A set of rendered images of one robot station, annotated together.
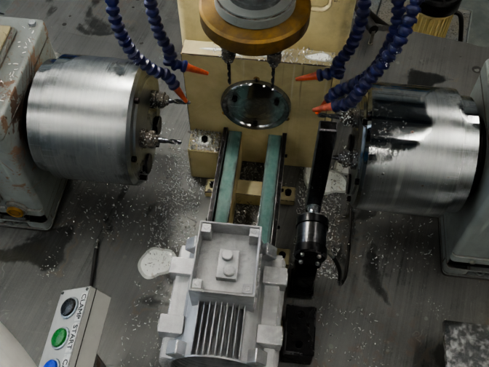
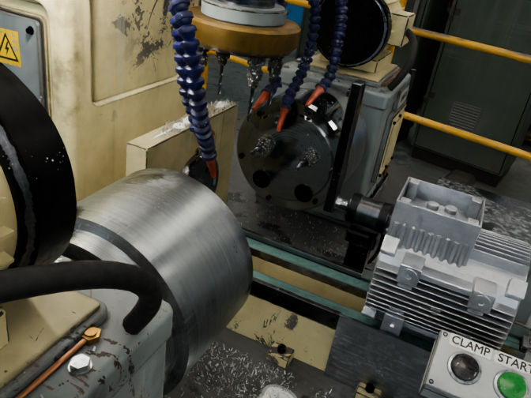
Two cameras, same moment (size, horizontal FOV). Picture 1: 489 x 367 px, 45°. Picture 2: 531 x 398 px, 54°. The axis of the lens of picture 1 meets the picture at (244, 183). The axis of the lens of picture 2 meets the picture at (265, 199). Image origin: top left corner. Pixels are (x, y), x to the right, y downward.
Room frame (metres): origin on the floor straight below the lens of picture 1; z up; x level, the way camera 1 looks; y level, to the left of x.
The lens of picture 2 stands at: (0.48, 0.77, 1.47)
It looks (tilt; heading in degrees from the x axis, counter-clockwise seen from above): 28 degrees down; 284
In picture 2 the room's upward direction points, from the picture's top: 9 degrees clockwise
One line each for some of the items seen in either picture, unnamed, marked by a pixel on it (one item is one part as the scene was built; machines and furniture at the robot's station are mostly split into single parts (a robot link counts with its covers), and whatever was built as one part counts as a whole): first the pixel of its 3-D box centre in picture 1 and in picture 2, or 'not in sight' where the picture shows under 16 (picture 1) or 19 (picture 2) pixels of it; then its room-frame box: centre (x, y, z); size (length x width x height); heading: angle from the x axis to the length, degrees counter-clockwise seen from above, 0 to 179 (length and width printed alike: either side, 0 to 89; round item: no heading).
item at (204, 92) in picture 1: (258, 97); (167, 200); (0.87, -0.03, 0.97); 0.30 x 0.11 x 0.34; 83
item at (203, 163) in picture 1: (206, 153); not in sight; (0.80, 0.09, 0.86); 0.07 x 0.06 x 0.12; 83
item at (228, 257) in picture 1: (226, 266); (434, 220); (0.40, 0.03, 1.11); 0.12 x 0.11 x 0.07; 174
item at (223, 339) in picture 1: (225, 312); (442, 279); (0.36, 0.03, 1.02); 0.20 x 0.19 x 0.19; 174
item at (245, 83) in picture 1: (255, 107); (197, 190); (0.81, -0.02, 1.02); 0.15 x 0.02 x 0.15; 83
